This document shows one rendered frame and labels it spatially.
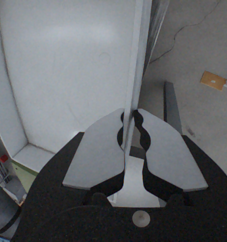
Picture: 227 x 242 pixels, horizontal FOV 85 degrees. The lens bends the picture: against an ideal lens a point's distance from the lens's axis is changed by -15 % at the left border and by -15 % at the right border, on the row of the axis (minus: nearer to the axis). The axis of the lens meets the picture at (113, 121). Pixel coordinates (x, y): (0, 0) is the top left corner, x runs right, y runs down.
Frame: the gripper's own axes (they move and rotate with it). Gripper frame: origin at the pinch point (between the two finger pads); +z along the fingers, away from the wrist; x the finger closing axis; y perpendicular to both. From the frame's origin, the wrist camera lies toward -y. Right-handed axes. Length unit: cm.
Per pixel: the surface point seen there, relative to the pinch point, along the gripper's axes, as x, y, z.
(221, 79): 70, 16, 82
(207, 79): 60, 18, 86
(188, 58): 45, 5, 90
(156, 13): 4.4, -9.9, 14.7
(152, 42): 4.1, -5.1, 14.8
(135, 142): 14, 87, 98
